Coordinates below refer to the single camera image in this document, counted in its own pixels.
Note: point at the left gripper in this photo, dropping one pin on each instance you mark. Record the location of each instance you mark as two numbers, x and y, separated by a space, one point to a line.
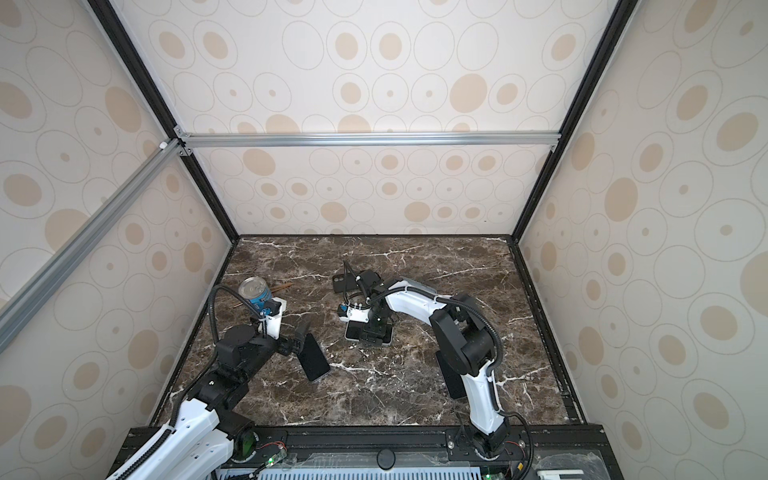
286 347

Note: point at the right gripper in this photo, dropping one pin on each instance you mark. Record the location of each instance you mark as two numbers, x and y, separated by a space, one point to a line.
371 342

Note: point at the light blue case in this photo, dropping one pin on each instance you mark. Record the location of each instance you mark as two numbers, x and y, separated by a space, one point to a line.
377 334

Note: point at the black phone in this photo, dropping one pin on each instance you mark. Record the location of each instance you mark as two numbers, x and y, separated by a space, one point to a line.
452 379
312 359
353 331

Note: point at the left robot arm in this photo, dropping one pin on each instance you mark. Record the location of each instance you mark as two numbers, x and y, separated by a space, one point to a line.
203 431

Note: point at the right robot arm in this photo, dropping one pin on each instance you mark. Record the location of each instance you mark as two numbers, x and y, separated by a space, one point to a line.
470 348

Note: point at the black phone case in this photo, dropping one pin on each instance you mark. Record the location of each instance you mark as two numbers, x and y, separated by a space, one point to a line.
345 283

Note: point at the wooden stick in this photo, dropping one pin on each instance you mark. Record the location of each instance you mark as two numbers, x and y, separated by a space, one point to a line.
282 288

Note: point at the blue soup can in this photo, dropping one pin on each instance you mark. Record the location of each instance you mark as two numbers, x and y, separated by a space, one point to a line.
254 291

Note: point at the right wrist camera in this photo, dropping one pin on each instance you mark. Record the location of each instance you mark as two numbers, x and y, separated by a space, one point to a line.
353 313

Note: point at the black base frame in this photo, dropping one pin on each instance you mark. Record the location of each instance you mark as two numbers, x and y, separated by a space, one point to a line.
373 452

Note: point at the aluminium rail back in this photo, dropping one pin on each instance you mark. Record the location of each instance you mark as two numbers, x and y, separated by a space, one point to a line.
376 139

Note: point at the aluminium rail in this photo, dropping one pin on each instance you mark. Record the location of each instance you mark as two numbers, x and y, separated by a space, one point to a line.
376 139
28 301

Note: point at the aluminium rail left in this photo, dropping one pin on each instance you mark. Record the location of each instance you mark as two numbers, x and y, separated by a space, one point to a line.
28 301

